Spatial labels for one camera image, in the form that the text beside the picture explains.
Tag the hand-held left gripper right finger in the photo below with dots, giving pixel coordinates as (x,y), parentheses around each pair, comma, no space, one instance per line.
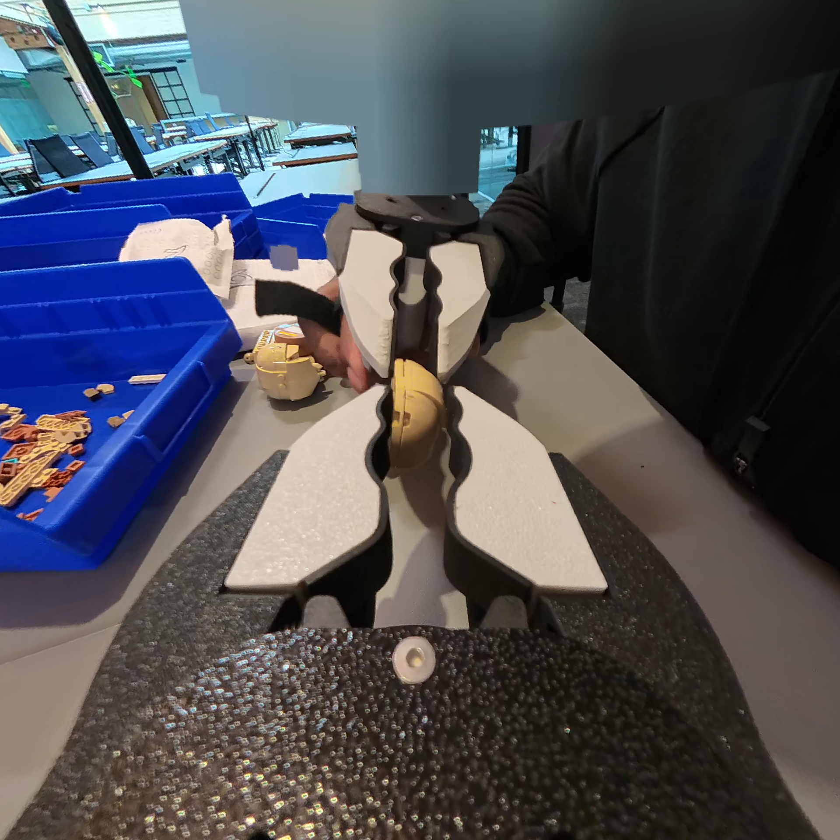
(525,511)

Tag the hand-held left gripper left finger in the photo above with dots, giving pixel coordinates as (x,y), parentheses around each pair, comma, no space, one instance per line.
(308,511)

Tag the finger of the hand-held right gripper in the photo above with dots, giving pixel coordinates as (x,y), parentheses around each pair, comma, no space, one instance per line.
(368,294)
(463,301)

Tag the tan curved brick assembly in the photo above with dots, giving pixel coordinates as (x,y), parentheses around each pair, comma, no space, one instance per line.
(417,412)

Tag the person's right forearm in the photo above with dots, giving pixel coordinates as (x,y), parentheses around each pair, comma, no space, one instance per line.
(525,236)

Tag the long wooden desk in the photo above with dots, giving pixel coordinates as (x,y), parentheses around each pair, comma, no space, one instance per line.
(132,167)

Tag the person's right hand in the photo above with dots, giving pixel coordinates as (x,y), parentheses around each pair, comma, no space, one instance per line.
(335,354)

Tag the brown and tan brick figure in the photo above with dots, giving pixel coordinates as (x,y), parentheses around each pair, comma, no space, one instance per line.
(286,373)

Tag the pile of small bricks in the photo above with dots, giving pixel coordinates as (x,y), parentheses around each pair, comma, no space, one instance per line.
(40,446)

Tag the black metal pole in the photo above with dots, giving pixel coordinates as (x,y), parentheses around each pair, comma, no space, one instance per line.
(98,84)

